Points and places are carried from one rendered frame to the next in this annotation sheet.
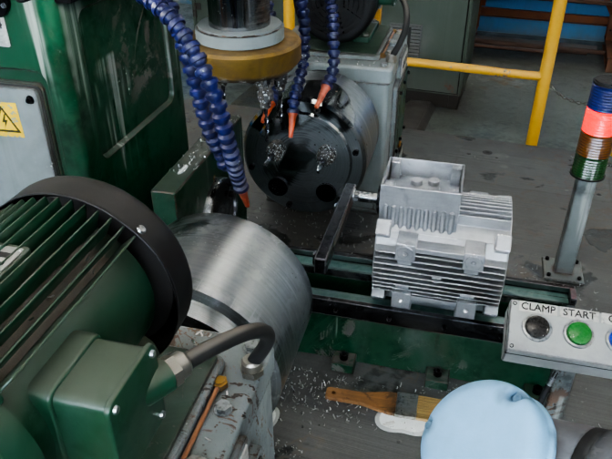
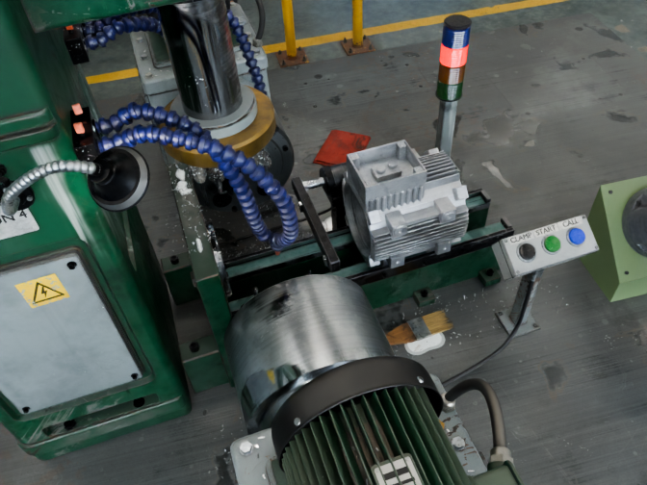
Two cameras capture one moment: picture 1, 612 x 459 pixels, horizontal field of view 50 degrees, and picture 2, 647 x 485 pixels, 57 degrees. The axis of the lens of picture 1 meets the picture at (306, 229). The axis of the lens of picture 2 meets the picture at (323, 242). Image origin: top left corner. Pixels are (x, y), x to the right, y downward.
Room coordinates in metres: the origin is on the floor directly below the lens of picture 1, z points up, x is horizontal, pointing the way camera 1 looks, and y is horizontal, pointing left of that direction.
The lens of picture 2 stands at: (0.23, 0.35, 1.87)
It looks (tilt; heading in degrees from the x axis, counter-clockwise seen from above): 48 degrees down; 330
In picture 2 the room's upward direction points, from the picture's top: 4 degrees counter-clockwise
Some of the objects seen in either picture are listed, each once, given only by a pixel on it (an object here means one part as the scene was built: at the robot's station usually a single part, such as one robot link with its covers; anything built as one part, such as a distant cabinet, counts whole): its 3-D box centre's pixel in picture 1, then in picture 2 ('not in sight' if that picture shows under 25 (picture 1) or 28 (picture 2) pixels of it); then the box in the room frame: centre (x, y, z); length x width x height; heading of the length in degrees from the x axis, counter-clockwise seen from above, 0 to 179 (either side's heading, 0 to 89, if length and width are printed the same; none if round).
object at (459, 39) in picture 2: (607, 96); (455, 33); (1.12, -0.54, 1.19); 0.06 x 0.06 x 0.04
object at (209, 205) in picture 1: (221, 218); (219, 259); (0.98, 0.15, 1.02); 0.15 x 0.02 x 0.15; 166
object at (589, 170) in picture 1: (589, 164); (450, 86); (1.12, -0.54, 1.05); 0.06 x 0.06 x 0.04
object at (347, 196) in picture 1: (337, 225); (315, 221); (0.96, -0.05, 1.01); 0.26 x 0.04 x 0.03; 166
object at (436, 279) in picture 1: (441, 248); (402, 207); (0.89, -0.22, 1.01); 0.20 x 0.19 x 0.19; 76
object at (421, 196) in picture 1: (422, 194); (385, 177); (0.90, -0.18, 1.11); 0.12 x 0.11 x 0.07; 76
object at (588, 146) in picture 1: (595, 142); (452, 69); (1.12, -0.54, 1.10); 0.06 x 0.06 x 0.04
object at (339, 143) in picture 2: not in sight; (342, 149); (1.33, -0.37, 0.80); 0.15 x 0.12 x 0.01; 126
